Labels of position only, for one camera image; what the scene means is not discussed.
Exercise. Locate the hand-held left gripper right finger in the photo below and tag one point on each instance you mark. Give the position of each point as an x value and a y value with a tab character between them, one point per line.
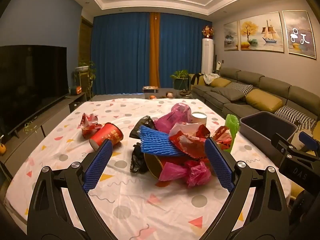
220	165

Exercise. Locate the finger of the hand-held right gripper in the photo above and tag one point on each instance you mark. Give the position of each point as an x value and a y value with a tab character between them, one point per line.
278	140
307	140

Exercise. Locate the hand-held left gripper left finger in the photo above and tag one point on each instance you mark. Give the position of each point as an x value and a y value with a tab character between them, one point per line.
98	165

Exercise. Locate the grey plastic bin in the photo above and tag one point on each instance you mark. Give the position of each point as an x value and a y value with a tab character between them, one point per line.
250	130

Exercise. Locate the black plastic bag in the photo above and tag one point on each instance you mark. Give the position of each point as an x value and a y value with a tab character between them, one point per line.
137	160
143	125

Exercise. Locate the pink plastic bag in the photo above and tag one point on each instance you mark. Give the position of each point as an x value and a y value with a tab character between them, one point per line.
175	116
195	175

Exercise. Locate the black white patterned cushion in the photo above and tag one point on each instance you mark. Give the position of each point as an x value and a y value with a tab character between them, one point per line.
307	125
241	87
290	113

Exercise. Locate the red paper cup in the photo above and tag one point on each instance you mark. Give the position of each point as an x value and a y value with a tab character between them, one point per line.
107	136

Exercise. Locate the small red shiny wrapper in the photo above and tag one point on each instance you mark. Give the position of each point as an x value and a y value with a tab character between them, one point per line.
222	135

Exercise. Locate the red and white wrapper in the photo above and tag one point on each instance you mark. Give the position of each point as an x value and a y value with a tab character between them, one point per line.
190	140

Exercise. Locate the crumpled red foil wrapper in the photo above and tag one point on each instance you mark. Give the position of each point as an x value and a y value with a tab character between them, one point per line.
87	125

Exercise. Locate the green foam fruit net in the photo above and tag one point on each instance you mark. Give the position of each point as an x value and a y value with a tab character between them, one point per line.
231	125

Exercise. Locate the large yellow cushion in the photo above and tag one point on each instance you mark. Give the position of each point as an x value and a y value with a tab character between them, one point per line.
263	100

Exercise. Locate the white round paper tub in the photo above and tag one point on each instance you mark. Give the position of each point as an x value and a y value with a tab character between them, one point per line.
199	118

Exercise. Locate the red can gold inside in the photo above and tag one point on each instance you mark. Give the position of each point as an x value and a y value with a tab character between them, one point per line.
152	166

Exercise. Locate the white patterned tablecloth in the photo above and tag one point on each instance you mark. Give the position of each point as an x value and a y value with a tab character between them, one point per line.
137	205

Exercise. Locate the blue foam fruit net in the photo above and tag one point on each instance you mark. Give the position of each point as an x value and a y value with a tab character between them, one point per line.
155	140

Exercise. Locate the grey television cabinet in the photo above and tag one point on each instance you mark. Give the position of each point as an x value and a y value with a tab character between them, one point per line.
50	120

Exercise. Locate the dark grey cushion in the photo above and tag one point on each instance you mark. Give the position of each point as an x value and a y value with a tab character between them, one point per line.
227	93

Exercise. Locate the grey sectional sofa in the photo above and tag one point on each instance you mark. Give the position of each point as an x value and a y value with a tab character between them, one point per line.
250	76

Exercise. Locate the small orange speaker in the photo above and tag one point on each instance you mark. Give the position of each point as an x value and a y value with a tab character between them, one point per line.
76	90

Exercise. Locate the gold plant stand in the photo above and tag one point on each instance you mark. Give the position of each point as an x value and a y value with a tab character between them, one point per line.
84	85

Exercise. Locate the small yellow cushion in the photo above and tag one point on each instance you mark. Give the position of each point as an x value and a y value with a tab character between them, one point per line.
220	82

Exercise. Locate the doll head toy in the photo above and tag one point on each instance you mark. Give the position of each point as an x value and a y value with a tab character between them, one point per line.
170	95

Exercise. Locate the white cloth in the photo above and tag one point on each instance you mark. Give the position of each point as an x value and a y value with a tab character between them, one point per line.
211	78

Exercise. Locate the black jacket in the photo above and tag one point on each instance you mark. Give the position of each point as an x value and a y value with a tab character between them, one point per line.
197	78

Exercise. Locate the flat printed box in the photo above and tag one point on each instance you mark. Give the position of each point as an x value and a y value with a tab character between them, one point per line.
150	89

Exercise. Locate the potted plant dark pot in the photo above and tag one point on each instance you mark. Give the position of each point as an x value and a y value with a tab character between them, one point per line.
180	80

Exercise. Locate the dark coffee table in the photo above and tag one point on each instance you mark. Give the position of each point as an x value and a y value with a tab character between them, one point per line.
160	92

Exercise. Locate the white plastic jug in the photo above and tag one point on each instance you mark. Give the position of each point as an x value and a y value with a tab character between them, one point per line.
218	65

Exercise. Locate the orange fruit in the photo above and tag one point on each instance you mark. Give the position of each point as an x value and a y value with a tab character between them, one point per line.
2	149

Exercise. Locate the trailing plant white bowl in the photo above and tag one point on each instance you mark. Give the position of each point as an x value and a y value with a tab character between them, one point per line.
82	68

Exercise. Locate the black upright pole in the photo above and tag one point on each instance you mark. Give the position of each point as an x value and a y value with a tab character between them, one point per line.
214	63

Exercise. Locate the black flat television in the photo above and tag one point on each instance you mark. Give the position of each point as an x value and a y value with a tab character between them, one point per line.
30	85

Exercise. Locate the grey painting with glare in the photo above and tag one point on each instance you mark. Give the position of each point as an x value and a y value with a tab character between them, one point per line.
298	33

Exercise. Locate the large sailboat painting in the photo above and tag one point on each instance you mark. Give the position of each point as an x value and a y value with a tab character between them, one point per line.
262	32

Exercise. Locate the white standing air conditioner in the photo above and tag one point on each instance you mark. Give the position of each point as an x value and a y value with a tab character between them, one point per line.
207	55

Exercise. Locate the blue curtain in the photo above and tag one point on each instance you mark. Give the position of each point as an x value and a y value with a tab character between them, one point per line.
185	50
120	55

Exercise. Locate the small landscape painting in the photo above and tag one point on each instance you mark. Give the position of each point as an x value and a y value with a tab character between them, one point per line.
230	36

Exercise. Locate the orange curtain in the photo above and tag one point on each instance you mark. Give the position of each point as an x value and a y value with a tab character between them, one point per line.
154	50

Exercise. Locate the red gold flower decoration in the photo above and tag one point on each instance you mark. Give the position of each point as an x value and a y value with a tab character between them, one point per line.
208	32

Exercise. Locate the brown wooden wall panel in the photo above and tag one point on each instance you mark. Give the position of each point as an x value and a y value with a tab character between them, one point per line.
85	40

